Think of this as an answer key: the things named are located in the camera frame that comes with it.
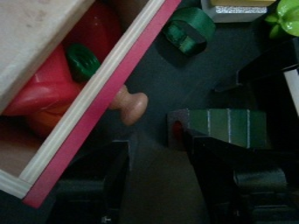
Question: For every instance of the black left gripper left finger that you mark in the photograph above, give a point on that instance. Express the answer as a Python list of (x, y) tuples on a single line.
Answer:
[(97, 180)]

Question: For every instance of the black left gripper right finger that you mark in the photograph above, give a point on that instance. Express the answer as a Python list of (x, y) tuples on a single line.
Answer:
[(217, 175)]

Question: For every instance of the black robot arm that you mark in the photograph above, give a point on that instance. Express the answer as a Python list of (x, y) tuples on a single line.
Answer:
[(272, 67)]

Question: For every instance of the green striped sushi roll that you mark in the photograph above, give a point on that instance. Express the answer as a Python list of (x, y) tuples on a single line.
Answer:
[(229, 126)]

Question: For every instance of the wooden drawer with pink front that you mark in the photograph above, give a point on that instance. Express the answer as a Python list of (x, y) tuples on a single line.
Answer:
[(97, 102)]

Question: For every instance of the red toy pepper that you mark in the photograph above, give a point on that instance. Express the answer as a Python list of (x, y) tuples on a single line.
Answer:
[(51, 90)]

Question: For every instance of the grey block with yellow top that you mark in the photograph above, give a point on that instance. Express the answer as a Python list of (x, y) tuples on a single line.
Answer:
[(237, 11)]

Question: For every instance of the glossy light green toy vegetable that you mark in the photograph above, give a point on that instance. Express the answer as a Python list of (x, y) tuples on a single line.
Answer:
[(287, 17)]

